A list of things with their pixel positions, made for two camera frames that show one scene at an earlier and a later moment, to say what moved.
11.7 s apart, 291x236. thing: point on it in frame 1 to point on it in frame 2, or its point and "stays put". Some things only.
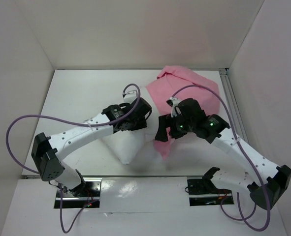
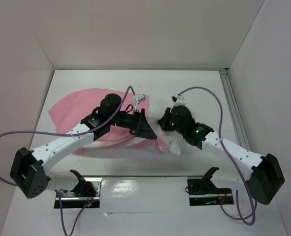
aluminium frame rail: [233, 103] stays put
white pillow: [127, 144] to [175, 143]
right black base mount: [203, 191] stays put
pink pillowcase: [170, 80] to [71, 108]
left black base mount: [90, 198] stays put
